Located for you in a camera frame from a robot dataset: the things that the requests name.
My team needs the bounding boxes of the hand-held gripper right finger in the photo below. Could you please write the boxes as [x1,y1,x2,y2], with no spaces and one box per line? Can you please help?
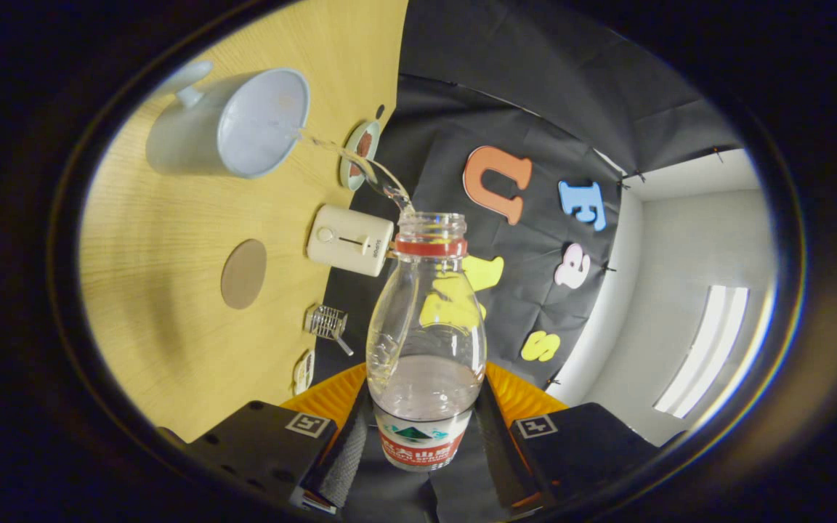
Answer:
[478,361,687,509]

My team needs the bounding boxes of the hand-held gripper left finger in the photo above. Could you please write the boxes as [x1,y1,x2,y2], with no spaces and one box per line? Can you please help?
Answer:
[161,363,374,514]

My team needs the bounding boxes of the clear plastic juice bottle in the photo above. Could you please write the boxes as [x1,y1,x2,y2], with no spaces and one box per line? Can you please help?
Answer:
[365,212,488,473]

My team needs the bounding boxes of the round brown coaster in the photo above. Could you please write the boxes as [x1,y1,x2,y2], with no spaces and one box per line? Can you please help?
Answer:
[220,239,268,310]

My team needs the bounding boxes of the white cup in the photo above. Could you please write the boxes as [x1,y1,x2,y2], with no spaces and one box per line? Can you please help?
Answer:
[146,60,311,179]

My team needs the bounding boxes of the white snack tray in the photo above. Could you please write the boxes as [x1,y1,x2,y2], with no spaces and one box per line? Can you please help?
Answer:
[293,350,315,397]

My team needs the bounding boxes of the white toaster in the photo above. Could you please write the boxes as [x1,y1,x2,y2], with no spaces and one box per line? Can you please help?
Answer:
[307,204,395,277]

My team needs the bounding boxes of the long ceiling light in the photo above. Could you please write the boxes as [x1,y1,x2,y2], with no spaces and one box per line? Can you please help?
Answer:
[655,285,751,420]

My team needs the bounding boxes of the wooden table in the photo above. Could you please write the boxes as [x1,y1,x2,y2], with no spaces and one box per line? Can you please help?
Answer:
[78,0,410,444]

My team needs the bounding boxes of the pale green plate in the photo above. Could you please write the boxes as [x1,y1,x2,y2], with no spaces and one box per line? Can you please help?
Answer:
[339,120,381,192]

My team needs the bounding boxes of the black backdrop cloth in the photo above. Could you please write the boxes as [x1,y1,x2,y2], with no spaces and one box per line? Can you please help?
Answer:
[313,0,746,522]

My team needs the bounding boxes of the small metal wire basket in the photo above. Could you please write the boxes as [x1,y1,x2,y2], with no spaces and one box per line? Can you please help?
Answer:
[304,305,355,357]

